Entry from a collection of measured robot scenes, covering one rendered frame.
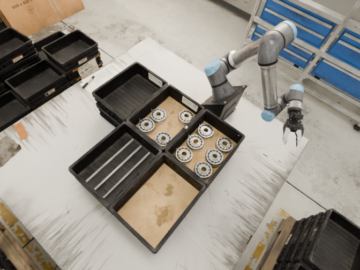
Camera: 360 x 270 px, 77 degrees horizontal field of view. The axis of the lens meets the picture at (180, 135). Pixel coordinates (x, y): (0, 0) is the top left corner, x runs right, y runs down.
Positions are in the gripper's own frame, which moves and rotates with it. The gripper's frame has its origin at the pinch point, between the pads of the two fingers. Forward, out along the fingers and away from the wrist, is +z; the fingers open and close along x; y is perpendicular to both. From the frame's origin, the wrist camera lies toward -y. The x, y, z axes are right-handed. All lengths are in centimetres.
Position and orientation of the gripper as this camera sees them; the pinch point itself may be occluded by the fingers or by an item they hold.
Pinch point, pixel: (291, 142)
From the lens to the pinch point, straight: 132.9
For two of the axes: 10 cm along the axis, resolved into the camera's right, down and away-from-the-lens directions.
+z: -2.5, 9.2, -2.9
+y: 1.3, 3.3, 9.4
